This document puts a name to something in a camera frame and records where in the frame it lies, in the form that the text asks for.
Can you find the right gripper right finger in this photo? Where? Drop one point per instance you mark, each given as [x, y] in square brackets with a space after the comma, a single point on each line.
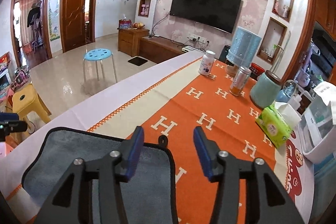
[207, 151]

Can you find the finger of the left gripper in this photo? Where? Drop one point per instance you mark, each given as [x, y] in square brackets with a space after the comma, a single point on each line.
[6, 128]
[8, 116]

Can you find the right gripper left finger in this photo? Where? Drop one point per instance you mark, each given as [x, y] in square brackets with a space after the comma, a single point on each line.
[130, 150]

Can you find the purple and grey towel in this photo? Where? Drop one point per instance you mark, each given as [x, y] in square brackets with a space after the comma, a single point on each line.
[73, 180]

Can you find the yellow plastic stool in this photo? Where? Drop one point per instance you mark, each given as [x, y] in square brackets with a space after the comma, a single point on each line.
[27, 100]

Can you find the orange H-pattern table runner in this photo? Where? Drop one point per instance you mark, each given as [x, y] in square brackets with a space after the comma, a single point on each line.
[210, 134]

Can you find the green tissue pack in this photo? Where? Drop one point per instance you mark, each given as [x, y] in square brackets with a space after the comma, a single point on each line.
[277, 121]

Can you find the teal ceramic canister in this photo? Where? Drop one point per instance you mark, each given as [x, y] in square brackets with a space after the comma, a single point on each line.
[265, 91]

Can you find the glass jar amber liquid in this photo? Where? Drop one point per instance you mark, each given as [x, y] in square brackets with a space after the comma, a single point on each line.
[239, 81]

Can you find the white pill bottle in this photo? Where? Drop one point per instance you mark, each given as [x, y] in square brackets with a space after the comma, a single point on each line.
[207, 63]

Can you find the black floor mat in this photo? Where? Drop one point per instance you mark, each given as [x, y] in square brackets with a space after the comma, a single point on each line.
[137, 61]

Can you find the clear plastic bottle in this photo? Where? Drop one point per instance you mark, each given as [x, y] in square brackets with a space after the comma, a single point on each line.
[294, 101]

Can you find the blue round stool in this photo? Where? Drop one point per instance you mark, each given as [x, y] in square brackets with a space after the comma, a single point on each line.
[97, 56]

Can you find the blue lamp shade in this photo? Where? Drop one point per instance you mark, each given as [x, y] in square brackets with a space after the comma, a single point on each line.
[242, 51]

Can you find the wooden TV cabinet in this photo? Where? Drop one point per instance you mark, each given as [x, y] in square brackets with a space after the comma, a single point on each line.
[136, 42]

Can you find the white appliance with cloth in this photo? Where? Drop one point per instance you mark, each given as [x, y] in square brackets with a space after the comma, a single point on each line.
[317, 126]

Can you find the brown wooden door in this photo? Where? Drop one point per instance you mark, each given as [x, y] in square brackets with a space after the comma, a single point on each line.
[77, 23]

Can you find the black wall television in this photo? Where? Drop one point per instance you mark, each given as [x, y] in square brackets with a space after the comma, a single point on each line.
[219, 14]

